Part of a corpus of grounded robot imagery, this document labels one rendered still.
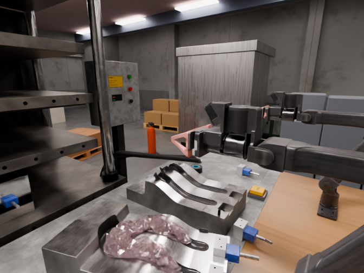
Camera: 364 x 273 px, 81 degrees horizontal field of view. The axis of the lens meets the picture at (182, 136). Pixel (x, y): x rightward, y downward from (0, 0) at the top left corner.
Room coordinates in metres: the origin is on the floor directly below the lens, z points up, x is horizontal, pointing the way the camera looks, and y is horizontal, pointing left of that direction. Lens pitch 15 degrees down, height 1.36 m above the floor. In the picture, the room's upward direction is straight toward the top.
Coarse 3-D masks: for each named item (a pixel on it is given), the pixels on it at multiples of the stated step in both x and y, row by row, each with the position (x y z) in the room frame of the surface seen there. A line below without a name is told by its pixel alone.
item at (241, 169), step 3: (240, 165) 1.21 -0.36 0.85; (243, 165) 1.21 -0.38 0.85; (237, 168) 1.20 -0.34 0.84; (240, 168) 1.18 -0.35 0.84; (243, 168) 1.18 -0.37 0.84; (246, 168) 1.19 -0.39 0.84; (249, 168) 1.19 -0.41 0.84; (237, 171) 1.19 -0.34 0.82; (240, 171) 1.18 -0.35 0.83; (243, 171) 1.17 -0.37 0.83; (246, 171) 1.16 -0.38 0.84; (249, 171) 1.15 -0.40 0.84; (240, 174) 1.18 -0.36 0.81; (243, 174) 1.19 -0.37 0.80; (246, 174) 1.16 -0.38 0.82; (249, 174) 1.16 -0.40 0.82; (255, 174) 1.14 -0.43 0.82; (258, 174) 1.13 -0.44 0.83
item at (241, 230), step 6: (240, 222) 0.67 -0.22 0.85; (246, 222) 0.67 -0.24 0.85; (234, 228) 0.66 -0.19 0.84; (240, 228) 0.64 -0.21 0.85; (246, 228) 0.66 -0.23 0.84; (252, 228) 0.66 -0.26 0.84; (234, 234) 0.66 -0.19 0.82; (240, 234) 0.64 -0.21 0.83; (246, 234) 0.63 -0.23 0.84; (252, 234) 0.63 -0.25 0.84; (240, 240) 0.64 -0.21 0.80; (252, 240) 0.62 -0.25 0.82; (264, 240) 0.61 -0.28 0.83
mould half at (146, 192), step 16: (176, 176) 0.91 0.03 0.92; (192, 176) 0.95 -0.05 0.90; (128, 192) 0.91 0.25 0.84; (144, 192) 0.87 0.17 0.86; (160, 192) 0.80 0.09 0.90; (176, 192) 0.81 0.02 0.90; (192, 192) 0.83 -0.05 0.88; (208, 192) 0.83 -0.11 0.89; (240, 192) 0.82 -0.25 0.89; (160, 208) 0.80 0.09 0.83; (176, 208) 0.76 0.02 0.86; (192, 208) 0.71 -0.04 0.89; (208, 208) 0.71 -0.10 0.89; (240, 208) 0.80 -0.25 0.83; (192, 224) 0.71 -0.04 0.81; (208, 224) 0.68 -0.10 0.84; (224, 224) 0.65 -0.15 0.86
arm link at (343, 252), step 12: (360, 228) 0.35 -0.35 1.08; (348, 240) 0.35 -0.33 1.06; (360, 240) 0.33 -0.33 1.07; (324, 252) 0.38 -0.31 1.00; (336, 252) 0.35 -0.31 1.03; (348, 252) 0.34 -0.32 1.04; (360, 252) 0.33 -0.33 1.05; (300, 264) 0.40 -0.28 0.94; (312, 264) 0.38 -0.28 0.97; (324, 264) 0.35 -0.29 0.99; (336, 264) 0.34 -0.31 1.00; (348, 264) 0.33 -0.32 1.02; (360, 264) 0.32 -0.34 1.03
